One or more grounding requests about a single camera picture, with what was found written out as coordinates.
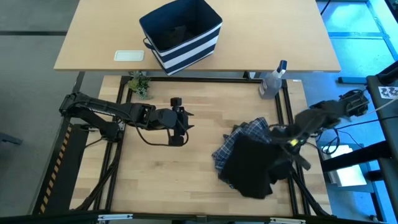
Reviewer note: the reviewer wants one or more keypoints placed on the light wooden desk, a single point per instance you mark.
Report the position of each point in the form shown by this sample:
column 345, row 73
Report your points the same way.
column 280, row 37

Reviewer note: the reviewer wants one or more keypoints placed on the dark garment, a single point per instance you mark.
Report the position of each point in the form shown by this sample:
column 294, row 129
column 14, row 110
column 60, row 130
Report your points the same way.
column 174, row 37

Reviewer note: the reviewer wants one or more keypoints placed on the black cloth garment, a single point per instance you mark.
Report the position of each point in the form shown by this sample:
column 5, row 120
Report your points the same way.
column 248, row 168

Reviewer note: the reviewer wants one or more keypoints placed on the black metal table frame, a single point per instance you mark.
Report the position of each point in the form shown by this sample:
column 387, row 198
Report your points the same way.
column 217, row 79

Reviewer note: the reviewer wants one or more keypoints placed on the small green potted plant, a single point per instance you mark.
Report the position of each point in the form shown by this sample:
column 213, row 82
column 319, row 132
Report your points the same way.
column 139, row 84

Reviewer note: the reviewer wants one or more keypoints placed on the white rectangular tray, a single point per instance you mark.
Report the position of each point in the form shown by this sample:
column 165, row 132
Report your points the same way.
column 129, row 55

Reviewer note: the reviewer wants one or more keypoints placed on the black equipment cart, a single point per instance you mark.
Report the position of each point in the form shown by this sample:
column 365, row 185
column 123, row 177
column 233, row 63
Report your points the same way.
column 390, row 174

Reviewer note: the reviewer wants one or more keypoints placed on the blue plaid shirt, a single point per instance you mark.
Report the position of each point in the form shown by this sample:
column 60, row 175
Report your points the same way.
column 230, row 146

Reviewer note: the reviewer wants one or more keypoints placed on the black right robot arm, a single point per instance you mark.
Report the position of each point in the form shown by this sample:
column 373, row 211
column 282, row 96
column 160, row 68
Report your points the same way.
column 329, row 110

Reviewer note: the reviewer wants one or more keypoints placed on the white box on floor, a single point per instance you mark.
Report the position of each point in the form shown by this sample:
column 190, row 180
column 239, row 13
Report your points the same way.
column 348, row 174

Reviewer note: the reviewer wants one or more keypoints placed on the grey chair leg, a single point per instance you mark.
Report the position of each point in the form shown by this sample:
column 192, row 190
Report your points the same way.
column 11, row 139

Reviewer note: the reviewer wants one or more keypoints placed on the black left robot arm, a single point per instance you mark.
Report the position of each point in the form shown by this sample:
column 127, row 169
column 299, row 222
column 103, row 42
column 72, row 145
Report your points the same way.
column 102, row 107

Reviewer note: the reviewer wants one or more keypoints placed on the silver metal bracket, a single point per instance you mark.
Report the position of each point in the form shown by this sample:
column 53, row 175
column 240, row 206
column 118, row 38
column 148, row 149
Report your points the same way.
column 287, row 221
column 115, row 216

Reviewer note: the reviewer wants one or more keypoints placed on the navy white striped bin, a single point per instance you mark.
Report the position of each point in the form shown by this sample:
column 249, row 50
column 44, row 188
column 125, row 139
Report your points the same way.
column 186, row 49

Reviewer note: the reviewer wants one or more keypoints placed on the clear spray bottle blue nozzle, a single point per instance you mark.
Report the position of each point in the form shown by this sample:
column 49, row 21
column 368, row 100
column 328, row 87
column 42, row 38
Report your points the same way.
column 270, row 85

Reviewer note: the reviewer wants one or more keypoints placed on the black hazard-striped floor ramp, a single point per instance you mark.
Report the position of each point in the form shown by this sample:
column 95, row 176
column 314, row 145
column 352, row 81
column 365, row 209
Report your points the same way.
column 66, row 174

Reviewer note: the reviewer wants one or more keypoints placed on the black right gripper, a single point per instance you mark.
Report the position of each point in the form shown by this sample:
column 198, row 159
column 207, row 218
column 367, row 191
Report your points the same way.
column 289, row 140

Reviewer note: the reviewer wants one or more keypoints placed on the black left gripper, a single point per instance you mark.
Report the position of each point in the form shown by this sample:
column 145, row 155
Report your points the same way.
column 178, row 124

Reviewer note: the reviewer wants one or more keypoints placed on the white marker tag label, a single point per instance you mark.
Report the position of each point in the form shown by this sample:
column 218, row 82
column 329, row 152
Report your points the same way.
column 388, row 92

